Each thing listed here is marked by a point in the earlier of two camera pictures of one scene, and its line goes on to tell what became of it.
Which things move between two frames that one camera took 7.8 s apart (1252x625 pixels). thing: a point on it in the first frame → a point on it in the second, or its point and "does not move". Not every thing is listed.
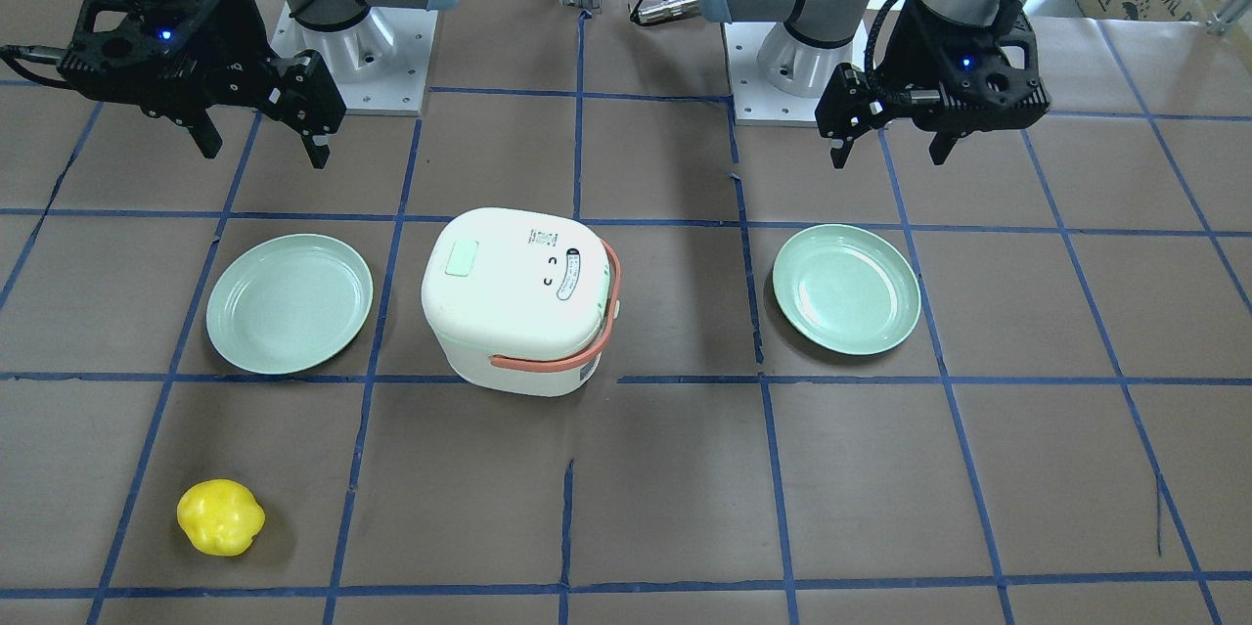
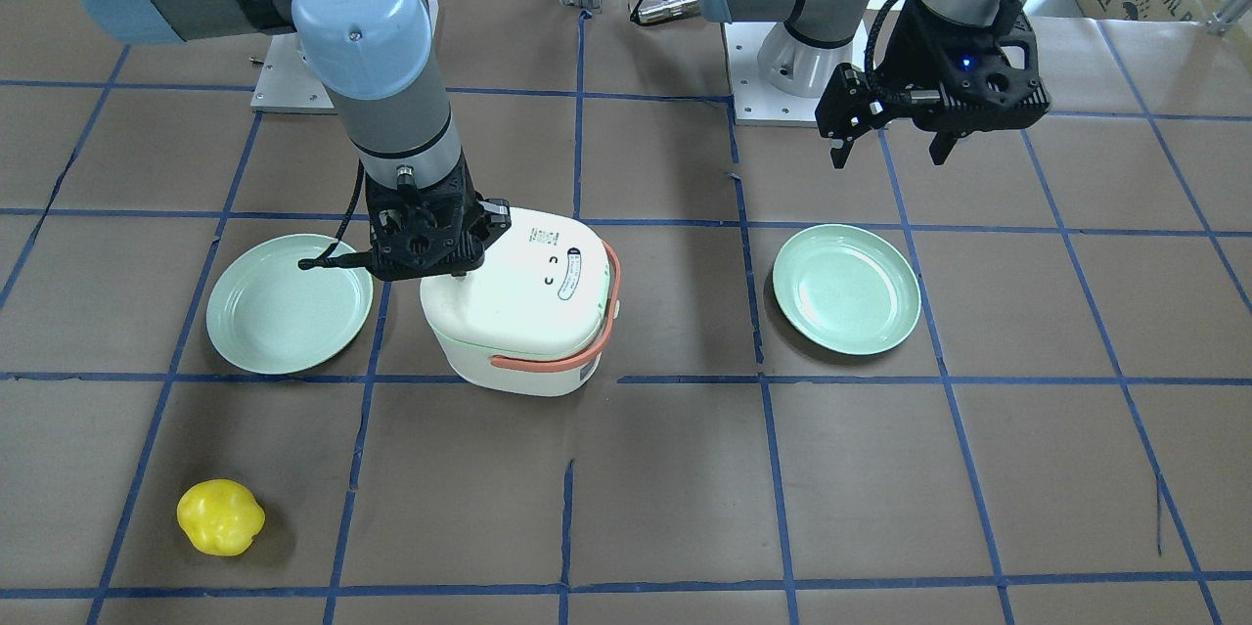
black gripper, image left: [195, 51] → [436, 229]
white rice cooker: [523, 301] does not move
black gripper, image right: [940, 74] does not move
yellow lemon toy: [220, 517] does not move
